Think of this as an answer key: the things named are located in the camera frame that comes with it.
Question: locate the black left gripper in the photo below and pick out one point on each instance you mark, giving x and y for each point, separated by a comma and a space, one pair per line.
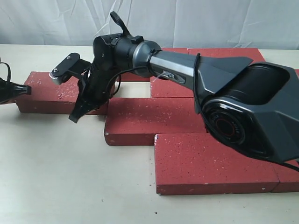
7, 89

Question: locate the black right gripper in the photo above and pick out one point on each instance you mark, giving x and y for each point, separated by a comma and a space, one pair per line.
95, 90

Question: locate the red top brick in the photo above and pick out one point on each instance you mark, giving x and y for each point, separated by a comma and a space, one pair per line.
46, 97

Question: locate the red moved brick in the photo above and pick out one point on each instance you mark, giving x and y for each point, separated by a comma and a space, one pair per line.
136, 121
166, 89

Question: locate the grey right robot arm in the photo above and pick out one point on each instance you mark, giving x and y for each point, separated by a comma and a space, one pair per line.
248, 106

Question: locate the red back left brick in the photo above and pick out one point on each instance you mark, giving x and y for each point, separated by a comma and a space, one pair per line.
131, 77

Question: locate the red front left brick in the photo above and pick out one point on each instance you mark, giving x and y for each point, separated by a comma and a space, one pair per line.
196, 164

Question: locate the red back right brick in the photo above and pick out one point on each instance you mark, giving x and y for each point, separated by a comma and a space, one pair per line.
252, 53

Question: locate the red front right brick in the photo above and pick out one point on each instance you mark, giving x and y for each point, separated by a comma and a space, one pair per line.
288, 179

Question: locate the grey fabric backdrop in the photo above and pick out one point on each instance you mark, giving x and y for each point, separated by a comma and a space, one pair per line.
264, 24

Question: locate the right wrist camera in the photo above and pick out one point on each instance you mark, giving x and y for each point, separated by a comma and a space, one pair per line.
71, 66

